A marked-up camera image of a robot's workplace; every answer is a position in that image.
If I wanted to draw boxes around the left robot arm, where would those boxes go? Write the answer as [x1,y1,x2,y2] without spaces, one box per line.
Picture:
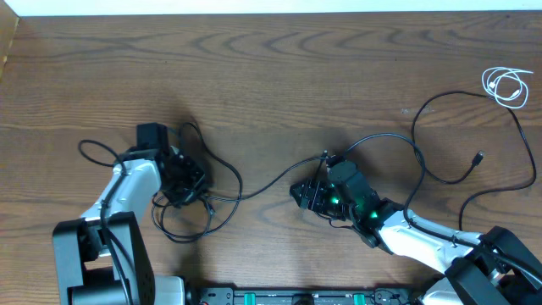
[53,123,206,304]

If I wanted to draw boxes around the camera cable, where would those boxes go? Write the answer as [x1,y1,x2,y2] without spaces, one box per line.
[329,132,542,285]
[77,139,136,305]

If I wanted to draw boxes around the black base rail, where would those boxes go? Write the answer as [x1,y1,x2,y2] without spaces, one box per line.
[185,287,418,305]

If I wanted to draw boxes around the left camera cable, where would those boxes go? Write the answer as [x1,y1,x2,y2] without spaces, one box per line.
[77,139,136,305]

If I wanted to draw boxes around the white cable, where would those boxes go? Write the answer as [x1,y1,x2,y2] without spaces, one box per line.
[481,66,534,110]

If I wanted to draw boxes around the black cable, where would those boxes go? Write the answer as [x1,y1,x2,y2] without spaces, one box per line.
[150,121,329,244]
[410,90,538,232]

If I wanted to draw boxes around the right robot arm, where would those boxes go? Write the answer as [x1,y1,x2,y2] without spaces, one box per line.
[290,160,541,304]

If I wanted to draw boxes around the right camera cable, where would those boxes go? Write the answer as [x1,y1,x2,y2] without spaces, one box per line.
[329,132,542,285]

